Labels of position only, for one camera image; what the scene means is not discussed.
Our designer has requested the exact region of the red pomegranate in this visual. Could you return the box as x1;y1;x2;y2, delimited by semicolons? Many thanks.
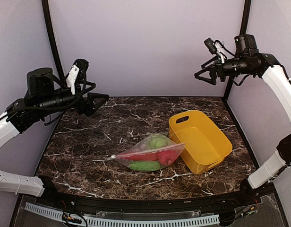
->
157;150;178;166

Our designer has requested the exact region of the grey slotted cable duct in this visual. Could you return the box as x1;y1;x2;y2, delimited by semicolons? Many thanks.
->
24;202;220;227

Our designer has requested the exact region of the left black frame post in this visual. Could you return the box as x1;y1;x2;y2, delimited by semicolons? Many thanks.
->
41;0;65;80

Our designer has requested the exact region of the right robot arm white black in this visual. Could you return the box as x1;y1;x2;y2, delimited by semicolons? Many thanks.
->
194;53;291;205

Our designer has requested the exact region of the green apple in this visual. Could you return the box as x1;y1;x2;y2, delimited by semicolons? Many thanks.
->
149;137;168;149

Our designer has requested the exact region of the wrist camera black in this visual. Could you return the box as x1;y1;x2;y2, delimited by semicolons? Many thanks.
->
204;34;259;63
26;59;90;97

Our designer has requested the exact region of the black front rail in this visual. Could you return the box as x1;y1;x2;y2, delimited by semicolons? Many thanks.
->
36;192;262;214

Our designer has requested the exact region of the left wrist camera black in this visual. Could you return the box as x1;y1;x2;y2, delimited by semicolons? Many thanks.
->
26;59;90;97

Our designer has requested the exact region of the yellow plastic basket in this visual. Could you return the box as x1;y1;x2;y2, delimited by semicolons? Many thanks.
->
169;110;232;175

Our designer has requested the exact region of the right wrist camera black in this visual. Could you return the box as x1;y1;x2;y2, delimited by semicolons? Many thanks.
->
204;34;259;63

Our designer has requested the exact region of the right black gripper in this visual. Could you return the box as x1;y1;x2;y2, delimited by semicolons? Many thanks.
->
195;55;255;85

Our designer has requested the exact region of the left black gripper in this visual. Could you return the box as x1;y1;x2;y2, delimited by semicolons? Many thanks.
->
38;80;110;116

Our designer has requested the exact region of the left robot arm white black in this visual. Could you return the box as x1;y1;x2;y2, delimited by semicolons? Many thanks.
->
0;83;109;206

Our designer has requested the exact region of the right black frame post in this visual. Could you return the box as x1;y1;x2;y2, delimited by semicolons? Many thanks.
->
223;0;252;99

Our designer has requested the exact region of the clear zip top bag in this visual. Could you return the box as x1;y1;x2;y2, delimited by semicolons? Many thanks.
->
108;134;185;173

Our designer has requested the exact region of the black frame post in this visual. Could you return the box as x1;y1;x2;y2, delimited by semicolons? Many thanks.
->
223;0;252;99
41;0;65;80

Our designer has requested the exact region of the red chili pepper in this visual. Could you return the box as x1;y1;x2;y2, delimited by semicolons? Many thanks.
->
123;153;158;161

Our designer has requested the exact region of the green bitter gourd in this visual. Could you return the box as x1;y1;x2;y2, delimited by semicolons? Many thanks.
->
129;161;160;172

